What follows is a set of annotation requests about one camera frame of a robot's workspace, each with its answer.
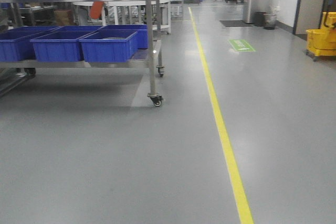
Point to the steel wheeled cart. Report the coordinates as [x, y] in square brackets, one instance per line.
[150, 58]

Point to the blue bin lower front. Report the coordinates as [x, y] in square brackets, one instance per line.
[109, 46]

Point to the blue bin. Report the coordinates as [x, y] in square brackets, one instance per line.
[60, 46]
[109, 46]
[16, 45]

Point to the black floor mat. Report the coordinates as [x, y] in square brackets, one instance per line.
[234, 23]

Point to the blue bin lower middle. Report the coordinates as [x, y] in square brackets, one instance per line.
[60, 46]

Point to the black trash bin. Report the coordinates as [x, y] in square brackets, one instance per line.
[259, 19]

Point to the mesh waste basket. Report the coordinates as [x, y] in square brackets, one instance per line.
[270, 21]

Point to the blue bin lower left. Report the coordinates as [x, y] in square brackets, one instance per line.
[16, 45]

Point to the yellow mop bucket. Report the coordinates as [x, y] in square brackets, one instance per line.
[321, 42]

